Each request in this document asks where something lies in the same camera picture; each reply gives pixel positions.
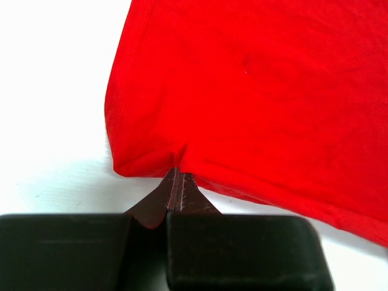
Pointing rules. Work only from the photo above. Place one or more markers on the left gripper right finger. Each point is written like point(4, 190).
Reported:
point(208, 250)

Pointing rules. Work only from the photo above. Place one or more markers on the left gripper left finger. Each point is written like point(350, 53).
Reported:
point(89, 251)

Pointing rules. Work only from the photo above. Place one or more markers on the red t shirt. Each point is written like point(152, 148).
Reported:
point(276, 102)

